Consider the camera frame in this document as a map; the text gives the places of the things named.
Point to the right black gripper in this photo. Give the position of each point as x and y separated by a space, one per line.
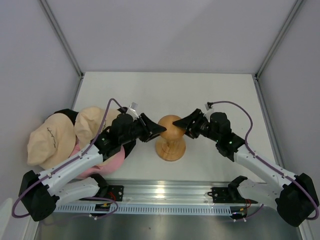
196 117

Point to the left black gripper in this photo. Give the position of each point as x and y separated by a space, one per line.
150 127

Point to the wooden hat stand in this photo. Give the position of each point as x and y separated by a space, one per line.
171 145

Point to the pink bucket hat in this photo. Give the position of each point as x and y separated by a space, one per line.
109 166

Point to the beige bucket hat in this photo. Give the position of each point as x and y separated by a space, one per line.
88 123

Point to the black cap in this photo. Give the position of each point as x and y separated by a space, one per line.
128 147

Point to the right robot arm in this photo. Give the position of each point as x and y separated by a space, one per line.
293 196

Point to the beige cap with script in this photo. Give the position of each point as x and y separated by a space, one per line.
52 142

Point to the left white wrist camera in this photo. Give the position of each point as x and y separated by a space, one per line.
130 110

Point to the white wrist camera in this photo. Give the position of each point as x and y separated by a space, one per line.
130 110
208 106

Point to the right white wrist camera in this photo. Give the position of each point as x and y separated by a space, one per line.
208 106

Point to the aluminium rail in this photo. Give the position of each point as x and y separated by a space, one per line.
166 192

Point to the white slotted cable duct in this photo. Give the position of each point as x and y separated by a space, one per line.
145 209

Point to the left aluminium frame post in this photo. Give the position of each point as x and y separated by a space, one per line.
48 12

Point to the aluminium frame post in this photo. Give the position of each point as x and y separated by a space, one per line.
293 13
48 12

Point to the right aluminium frame post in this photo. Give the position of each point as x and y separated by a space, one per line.
293 13

